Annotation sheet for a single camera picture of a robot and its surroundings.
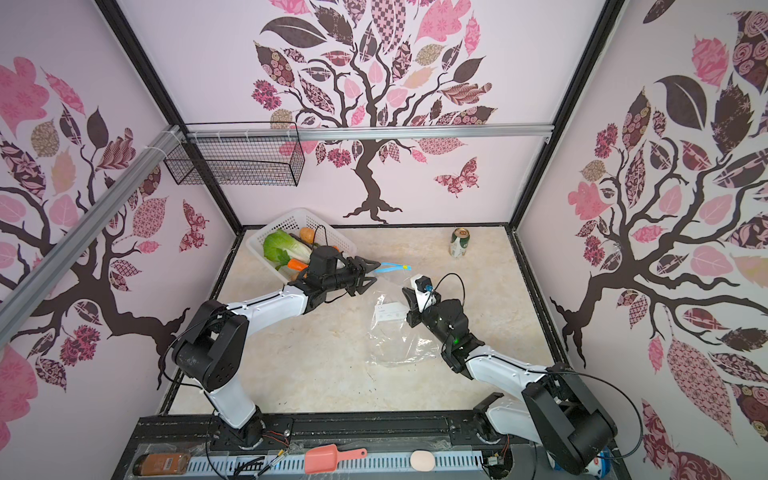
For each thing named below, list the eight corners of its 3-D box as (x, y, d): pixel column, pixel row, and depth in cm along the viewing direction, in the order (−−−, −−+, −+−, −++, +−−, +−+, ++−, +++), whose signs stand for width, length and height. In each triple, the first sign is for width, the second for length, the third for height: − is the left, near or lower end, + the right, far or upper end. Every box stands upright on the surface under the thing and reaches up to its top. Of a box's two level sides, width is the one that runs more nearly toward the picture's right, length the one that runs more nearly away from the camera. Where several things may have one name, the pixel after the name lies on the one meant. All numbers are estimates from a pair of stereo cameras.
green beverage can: (451, 258, 112) (456, 239, 103) (449, 247, 115) (453, 227, 107) (465, 258, 112) (471, 238, 103) (462, 247, 115) (468, 227, 107)
